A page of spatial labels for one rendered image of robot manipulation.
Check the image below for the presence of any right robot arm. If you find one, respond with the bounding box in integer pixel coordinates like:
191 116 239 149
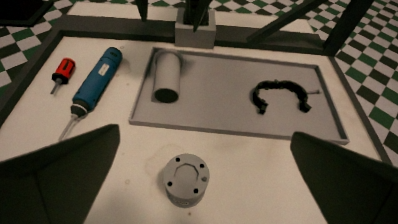
183 0 209 26

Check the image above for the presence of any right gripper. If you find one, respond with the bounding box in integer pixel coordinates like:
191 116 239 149
135 0 212 32

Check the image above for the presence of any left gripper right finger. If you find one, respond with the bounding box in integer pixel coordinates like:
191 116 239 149
290 131 398 224

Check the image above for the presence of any black c-shaped half ring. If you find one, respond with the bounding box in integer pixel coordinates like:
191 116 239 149
252 79 312 114

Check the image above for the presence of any blue cylindrical tool body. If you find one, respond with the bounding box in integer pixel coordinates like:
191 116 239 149
58 47 123 141

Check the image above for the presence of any black metal post with diagonal brace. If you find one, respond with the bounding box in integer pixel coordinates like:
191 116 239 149
246 0 375 57

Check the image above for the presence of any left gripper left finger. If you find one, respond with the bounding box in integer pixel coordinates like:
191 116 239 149
0 123 121 224

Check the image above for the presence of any grey cylindrical module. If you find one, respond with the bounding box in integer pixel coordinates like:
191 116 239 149
163 153 210 208

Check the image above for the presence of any red screwdriver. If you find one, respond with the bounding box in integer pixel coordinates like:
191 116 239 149
51 58 76 95

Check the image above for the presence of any grey hollow tube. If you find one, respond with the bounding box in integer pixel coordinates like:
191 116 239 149
153 48 184 102

